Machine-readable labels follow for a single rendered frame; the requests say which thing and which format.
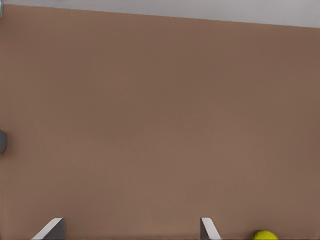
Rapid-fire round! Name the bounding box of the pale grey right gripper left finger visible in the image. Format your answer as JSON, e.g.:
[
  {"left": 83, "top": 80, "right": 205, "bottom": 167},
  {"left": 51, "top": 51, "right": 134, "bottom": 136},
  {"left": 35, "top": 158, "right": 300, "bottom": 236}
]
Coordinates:
[{"left": 30, "top": 217, "right": 67, "bottom": 240}]

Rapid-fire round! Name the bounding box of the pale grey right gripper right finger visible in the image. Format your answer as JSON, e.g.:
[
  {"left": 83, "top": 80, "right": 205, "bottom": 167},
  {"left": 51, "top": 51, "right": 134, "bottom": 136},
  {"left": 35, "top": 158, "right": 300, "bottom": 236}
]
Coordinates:
[{"left": 200, "top": 217, "right": 222, "bottom": 240}]

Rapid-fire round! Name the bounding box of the yellow tennis ball tube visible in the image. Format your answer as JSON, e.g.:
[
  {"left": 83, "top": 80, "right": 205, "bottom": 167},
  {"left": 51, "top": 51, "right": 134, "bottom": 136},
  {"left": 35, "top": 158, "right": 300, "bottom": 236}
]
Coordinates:
[{"left": 252, "top": 230, "right": 279, "bottom": 240}]

